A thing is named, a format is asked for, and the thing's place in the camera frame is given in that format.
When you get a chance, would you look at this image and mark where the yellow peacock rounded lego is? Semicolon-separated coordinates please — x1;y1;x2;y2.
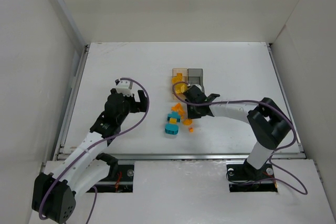
174;83;188;94

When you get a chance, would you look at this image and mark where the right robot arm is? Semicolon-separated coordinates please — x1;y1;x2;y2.
183;85;293;180

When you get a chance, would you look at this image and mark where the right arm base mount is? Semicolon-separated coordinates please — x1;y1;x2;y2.
226;163;278;193

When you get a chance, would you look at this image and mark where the orange arch lego piece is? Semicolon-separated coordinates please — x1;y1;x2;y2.
183;119;193;126

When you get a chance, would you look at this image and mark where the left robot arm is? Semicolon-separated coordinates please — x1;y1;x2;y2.
32;88;150;223

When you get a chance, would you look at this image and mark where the teal rounded lego brick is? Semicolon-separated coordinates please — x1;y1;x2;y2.
164;123;179;135

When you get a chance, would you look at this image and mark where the small yellow square lego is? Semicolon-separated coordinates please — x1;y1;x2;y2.
170;118;177;124

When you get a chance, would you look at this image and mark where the yellow face lego piece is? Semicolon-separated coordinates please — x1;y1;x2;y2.
172;72;186;84

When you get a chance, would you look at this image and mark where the aluminium front rail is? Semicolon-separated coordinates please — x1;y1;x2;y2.
52;152;306;161

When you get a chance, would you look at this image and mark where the teal cross lego brick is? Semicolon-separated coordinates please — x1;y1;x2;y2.
167;111;182;123

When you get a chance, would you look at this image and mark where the orange long lego brick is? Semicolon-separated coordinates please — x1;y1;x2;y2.
171;103;185;114

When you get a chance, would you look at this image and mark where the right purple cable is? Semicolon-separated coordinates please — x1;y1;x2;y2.
171;81;308;196

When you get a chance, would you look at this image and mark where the grey transparent container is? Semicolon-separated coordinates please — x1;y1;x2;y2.
187;68;205;92

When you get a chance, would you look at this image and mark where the purple cable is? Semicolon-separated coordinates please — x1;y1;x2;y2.
38;77;150;224
171;81;308;196

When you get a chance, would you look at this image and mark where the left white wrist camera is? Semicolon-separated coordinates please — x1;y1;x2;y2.
115;79;133;97

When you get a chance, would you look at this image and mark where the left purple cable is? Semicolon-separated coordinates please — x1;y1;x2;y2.
38;77;150;224

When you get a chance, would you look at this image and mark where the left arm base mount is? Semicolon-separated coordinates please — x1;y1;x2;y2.
95;163;134;193

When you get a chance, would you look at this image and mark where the orange transparent container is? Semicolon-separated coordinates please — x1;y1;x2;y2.
172;68;188;98

